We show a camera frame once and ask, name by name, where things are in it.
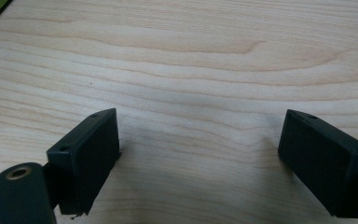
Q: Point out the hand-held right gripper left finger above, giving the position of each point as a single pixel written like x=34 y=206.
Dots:
x=85 y=158

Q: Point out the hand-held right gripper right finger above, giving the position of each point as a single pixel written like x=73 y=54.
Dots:
x=320 y=161

